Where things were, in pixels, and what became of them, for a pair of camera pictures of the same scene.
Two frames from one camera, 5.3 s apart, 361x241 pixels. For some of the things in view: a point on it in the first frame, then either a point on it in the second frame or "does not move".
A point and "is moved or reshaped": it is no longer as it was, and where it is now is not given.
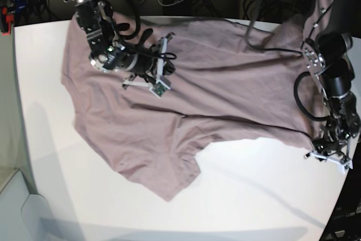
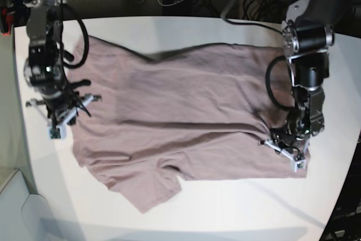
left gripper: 151,61 to 60,105
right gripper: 333,144 to 289,136
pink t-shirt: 233,82 is moved or reshaped
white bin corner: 23,216 does not move
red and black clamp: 6,20 does not move
